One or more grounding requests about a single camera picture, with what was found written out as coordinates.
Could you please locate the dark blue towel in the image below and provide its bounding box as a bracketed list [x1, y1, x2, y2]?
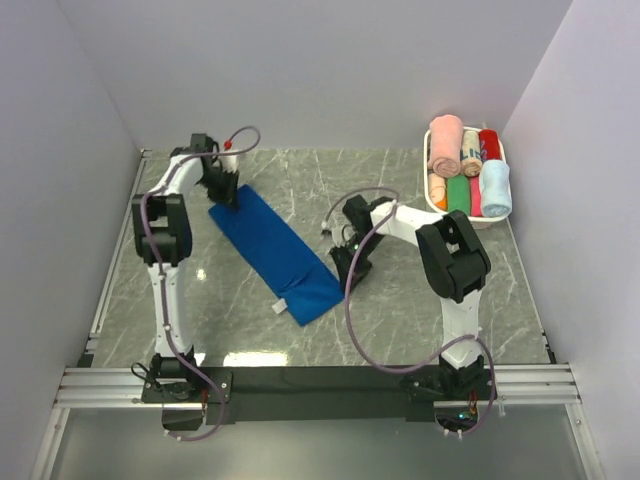
[209, 185, 344, 327]

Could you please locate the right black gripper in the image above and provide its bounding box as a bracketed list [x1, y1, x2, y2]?
[330, 234, 385, 297]

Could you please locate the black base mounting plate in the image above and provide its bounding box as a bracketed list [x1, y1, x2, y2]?
[140, 364, 499, 432]

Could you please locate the white plastic basket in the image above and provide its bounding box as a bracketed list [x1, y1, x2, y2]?
[422, 124, 514, 230]

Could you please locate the pink rolled towel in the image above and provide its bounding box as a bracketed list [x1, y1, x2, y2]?
[428, 114, 464, 178]

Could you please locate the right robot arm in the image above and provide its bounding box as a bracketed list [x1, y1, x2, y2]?
[330, 195, 491, 401]

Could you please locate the light blue towel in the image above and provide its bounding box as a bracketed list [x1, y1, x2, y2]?
[479, 159, 512, 218]

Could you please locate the red rolled towel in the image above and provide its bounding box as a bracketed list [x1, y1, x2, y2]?
[478, 129, 504, 162]

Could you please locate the beige rolled towel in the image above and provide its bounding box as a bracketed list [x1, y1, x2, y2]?
[460, 129, 483, 178]

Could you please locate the cream orange rolled towel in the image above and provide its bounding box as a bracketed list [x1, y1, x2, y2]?
[428, 172, 447, 211]

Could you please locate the aluminium rail frame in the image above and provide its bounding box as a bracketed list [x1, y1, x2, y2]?
[32, 364, 605, 479]

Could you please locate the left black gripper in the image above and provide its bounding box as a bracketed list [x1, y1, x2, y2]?
[199, 166, 241, 211]

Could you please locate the green rolled towel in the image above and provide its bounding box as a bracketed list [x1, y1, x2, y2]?
[446, 175, 471, 216]

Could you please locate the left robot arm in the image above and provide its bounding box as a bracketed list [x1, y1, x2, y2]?
[131, 133, 239, 402]

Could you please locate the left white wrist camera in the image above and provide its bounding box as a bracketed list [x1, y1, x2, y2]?
[218, 139, 246, 173]

